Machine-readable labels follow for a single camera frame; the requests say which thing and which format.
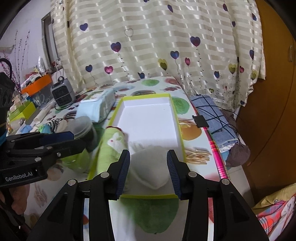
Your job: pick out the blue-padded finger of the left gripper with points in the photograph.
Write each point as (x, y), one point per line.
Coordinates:
(50, 139)

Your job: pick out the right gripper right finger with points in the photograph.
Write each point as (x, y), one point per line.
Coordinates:
(190, 186)

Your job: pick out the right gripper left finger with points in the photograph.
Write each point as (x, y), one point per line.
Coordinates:
(106, 186)

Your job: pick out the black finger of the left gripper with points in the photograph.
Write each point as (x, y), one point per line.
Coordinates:
(61, 149)

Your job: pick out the grey sock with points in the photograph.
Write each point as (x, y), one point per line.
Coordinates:
(148, 172)

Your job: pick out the green rabbit sock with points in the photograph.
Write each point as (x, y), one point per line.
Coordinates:
(110, 148)

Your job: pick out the black white striped sock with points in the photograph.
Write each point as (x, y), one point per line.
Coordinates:
(58, 125)

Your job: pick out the person's left hand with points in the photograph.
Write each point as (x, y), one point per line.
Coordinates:
(19, 195)

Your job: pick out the translucent plastic lid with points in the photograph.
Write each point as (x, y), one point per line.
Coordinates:
(83, 128)

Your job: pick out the rolled white paper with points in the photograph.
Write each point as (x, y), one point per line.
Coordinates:
(41, 115)

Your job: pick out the lime green carton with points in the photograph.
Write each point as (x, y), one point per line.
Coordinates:
(24, 111)

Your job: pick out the fruit print tablecloth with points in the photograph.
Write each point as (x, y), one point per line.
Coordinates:
(127, 221)

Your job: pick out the small grey fan heater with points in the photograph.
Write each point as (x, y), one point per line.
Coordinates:
(63, 92)

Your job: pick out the wet wipes pack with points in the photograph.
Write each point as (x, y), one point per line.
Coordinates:
(96, 105)

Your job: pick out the brown dotted cloth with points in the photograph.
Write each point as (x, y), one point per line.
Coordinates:
(239, 153)

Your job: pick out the orange storage box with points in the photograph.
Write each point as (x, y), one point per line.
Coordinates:
(37, 85)

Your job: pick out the folded blue checked cloth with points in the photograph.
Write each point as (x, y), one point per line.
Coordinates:
(222, 131)

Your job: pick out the black binder clip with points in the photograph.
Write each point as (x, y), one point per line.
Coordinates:
(200, 121)

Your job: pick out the black bag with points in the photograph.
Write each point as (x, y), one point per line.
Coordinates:
(7, 88)

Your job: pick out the purple branch decoration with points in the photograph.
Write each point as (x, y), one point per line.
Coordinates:
(16, 53)

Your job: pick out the green-rimmed white box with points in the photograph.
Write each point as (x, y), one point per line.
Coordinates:
(148, 120)

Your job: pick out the colourful plaid cloth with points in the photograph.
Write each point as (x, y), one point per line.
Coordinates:
(275, 211)

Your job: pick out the brown wooden wardrobe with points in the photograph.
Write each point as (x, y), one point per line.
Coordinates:
(267, 122)

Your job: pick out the heart-patterned cream curtain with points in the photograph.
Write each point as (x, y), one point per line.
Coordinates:
(209, 47)

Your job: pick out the window frame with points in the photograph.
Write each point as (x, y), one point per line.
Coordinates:
(48, 42)

